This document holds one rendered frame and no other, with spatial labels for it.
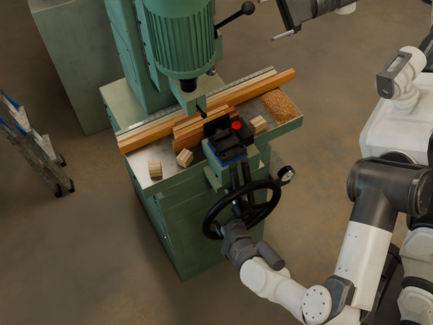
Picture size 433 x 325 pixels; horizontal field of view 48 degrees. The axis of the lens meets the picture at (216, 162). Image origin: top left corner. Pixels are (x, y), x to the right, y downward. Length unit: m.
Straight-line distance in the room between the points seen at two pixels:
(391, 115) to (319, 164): 1.52
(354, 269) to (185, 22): 0.70
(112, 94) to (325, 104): 1.42
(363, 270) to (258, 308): 1.32
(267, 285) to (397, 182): 0.39
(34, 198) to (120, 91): 1.01
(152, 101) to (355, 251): 1.02
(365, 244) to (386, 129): 0.27
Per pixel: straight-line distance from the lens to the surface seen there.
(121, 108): 1.89
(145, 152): 1.62
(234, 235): 1.37
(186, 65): 1.36
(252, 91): 1.71
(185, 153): 1.55
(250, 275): 1.24
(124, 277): 2.41
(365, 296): 1.04
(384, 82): 1.10
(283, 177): 1.82
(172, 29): 1.27
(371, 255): 1.03
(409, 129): 1.14
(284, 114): 1.66
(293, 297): 1.14
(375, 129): 1.15
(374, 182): 1.05
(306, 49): 3.23
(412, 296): 1.74
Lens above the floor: 2.21
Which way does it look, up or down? 56 degrees down
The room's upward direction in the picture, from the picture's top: 4 degrees counter-clockwise
